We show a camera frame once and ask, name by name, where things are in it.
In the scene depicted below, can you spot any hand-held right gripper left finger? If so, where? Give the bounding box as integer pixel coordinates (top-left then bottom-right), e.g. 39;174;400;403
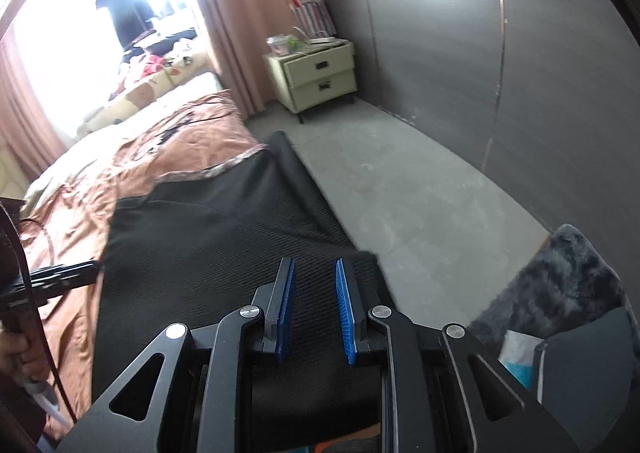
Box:
57;257;298;453

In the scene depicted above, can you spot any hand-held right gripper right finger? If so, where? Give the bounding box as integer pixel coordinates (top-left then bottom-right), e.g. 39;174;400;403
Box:
334;258;581;453

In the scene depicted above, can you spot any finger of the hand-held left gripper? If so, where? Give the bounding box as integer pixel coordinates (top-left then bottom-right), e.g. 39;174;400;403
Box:
10;274;96;297
31;259;103;279

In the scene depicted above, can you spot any black mesh garment floral trim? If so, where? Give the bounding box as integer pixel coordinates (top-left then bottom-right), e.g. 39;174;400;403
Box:
90;130;396;439

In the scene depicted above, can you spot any person's left hand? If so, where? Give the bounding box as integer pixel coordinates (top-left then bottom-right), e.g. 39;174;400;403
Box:
0;328;37;385

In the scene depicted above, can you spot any brown fleece blanket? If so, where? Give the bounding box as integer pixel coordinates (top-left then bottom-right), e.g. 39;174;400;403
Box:
17;89;268;404

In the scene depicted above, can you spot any pink curtain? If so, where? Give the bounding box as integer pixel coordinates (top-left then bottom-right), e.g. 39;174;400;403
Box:
167;0;301;119
0;28;68;159

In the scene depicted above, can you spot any white teal packet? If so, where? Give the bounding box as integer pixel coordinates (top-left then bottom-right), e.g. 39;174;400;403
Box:
497;330;539;391

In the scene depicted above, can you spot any beige bear print duvet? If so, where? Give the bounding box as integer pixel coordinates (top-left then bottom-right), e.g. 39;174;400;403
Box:
22;70;223;214

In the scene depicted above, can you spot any pile of plush toys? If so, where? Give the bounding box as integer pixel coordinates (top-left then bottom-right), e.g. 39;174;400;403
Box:
119;36;211;99

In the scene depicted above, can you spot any grey fluffy rug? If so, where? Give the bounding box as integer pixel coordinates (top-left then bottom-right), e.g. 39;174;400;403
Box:
470;223;626;364

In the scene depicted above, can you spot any cream nightstand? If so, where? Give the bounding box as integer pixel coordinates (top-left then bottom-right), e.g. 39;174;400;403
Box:
263;38;359;124

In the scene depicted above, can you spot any clear plastic container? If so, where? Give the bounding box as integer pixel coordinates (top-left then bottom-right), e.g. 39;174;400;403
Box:
266;34;295;57

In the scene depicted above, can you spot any grey wardrobe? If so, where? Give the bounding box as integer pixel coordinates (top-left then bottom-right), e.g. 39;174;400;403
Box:
295;0;640;244

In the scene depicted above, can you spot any striped bag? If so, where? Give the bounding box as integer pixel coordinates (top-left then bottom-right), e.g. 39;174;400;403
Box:
284;0;335;40

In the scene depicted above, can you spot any black cable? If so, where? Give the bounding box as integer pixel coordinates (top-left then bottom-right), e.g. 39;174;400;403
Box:
0;203;77;425

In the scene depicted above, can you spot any white cable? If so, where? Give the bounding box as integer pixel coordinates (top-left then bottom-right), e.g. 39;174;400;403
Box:
24;377;68;430

